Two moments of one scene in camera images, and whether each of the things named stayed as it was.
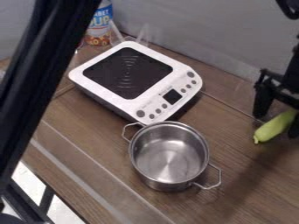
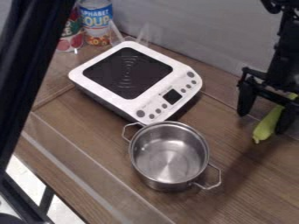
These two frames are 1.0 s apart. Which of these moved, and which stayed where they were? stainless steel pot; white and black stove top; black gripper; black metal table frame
Moved: black gripper
Stayed: black metal table frame; stainless steel pot; white and black stove top
